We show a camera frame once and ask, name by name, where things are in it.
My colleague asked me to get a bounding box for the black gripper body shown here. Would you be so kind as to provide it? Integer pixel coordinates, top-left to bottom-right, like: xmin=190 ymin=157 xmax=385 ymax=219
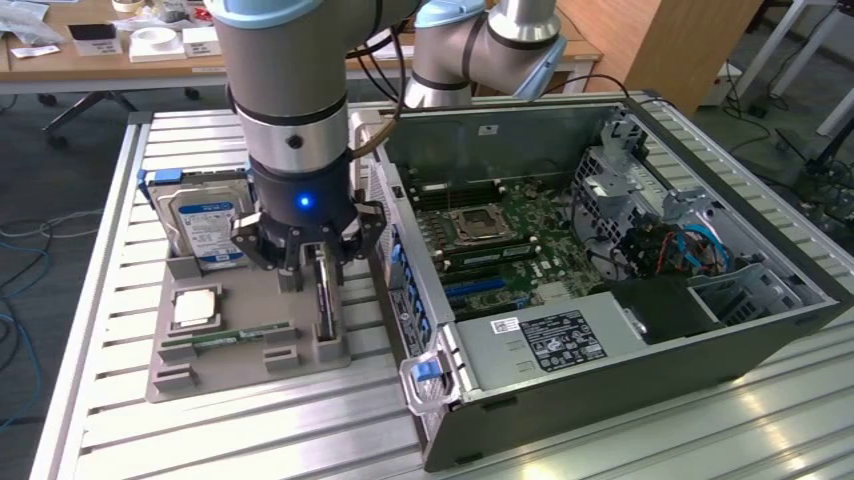
xmin=249 ymin=157 xmax=358 ymax=247

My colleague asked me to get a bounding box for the black graphics card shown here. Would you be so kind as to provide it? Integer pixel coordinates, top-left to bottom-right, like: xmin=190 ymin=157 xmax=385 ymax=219
xmin=302 ymin=241 xmax=340 ymax=344

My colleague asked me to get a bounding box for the hard disk with blue carrier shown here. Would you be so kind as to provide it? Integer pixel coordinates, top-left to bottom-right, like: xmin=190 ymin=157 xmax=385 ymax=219
xmin=137 ymin=160 xmax=258 ymax=274

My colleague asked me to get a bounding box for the grey parts rack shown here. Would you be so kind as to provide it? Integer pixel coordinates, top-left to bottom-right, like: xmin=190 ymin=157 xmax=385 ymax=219
xmin=144 ymin=239 xmax=352 ymax=404

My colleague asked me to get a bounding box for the silver CPU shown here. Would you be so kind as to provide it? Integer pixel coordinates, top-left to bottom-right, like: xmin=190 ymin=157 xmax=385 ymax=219
xmin=173 ymin=290 xmax=218 ymax=326

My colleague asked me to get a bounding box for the CPU socket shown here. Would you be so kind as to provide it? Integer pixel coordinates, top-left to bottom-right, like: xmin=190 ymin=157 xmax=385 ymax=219
xmin=449 ymin=204 xmax=508 ymax=246

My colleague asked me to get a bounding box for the green RAM stick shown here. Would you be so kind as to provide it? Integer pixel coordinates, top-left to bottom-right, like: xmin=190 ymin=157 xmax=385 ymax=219
xmin=162 ymin=322 xmax=294 ymax=349

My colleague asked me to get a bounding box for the blue expansion slot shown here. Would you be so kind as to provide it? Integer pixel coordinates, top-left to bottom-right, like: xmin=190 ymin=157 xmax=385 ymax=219
xmin=444 ymin=276 xmax=508 ymax=297

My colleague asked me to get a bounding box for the green motherboard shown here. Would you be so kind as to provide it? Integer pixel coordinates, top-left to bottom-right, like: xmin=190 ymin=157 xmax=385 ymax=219
xmin=398 ymin=167 xmax=601 ymax=321

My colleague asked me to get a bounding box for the silver chipset heatsink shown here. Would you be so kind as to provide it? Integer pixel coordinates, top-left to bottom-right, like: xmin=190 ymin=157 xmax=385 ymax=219
xmin=532 ymin=282 xmax=575 ymax=305

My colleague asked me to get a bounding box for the grey power supply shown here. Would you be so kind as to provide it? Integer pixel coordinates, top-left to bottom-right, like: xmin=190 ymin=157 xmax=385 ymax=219
xmin=454 ymin=292 xmax=652 ymax=391

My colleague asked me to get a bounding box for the plain white box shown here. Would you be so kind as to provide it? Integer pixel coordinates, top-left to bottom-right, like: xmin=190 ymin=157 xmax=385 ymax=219
xmin=180 ymin=26 xmax=221 ymax=58

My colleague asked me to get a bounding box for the flat white box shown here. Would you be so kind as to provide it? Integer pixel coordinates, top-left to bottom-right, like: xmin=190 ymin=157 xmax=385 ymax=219
xmin=126 ymin=37 xmax=188 ymax=64

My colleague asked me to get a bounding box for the black rating label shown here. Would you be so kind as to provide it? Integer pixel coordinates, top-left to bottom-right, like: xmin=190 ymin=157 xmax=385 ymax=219
xmin=517 ymin=309 xmax=605 ymax=374

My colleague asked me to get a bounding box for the perforated metal cage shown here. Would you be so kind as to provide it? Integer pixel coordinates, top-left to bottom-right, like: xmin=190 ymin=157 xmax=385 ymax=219
xmin=569 ymin=144 xmax=669 ymax=254

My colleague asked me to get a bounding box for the black chair base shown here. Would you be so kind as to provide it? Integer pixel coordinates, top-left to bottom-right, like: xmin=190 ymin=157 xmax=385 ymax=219
xmin=38 ymin=87 xmax=201 ymax=149

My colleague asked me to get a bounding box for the white tape roll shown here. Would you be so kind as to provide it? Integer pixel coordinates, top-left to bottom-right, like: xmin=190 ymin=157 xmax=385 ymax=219
xmin=129 ymin=27 xmax=176 ymax=51

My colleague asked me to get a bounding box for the wooden desk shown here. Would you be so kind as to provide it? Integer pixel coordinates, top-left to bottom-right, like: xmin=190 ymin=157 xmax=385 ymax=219
xmin=0 ymin=0 xmax=605 ymax=109

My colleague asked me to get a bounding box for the white box with black lid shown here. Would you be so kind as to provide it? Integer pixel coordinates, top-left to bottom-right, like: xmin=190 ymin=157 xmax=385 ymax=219
xmin=68 ymin=23 xmax=124 ymax=57

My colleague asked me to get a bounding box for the open black PC case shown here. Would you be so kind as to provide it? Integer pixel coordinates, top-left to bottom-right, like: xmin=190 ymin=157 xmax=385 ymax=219
xmin=349 ymin=89 xmax=843 ymax=474

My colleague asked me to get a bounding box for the clear plastic bag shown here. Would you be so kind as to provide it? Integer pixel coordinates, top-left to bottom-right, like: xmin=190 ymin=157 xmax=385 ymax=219
xmin=0 ymin=4 xmax=65 ymax=46

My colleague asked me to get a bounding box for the silver disk bay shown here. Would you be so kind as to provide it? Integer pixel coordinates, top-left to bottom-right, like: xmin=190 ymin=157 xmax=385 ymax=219
xmin=685 ymin=262 xmax=805 ymax=326

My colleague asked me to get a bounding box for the black tripod stand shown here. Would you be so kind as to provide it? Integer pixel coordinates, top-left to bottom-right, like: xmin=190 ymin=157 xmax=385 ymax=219
xmin=776 ymin=94 xmax=854 ymax=226

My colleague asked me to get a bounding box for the white floor cable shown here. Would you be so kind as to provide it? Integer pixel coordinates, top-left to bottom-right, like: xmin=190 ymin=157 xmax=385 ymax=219
xmin=0 ymin=208 xmax=102 ymax=239

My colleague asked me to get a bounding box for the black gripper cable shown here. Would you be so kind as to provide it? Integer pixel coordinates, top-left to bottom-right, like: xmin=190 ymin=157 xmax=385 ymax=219
xmin=344 ymin=27 xmax=416 ymax=162

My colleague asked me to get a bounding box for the blue floor cable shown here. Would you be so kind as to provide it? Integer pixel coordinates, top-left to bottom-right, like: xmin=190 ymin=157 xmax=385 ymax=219
xmin=0 ymin=239 xmax=53 ymax=431

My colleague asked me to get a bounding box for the silver disk bracket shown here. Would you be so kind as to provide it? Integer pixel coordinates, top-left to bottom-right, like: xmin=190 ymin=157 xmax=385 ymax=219
xmin=660 ymin=187 xmax=735 ymax=236

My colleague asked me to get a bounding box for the blue wire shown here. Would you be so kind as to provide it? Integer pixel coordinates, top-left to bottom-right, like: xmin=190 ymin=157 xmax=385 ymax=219
xmin=669 ymin=224 xmax=735 ymax=274

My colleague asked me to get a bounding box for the white table frame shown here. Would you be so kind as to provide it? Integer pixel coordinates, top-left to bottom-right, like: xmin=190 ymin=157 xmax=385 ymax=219
xmin=729 ymin=0 xmax=854 ymax=136

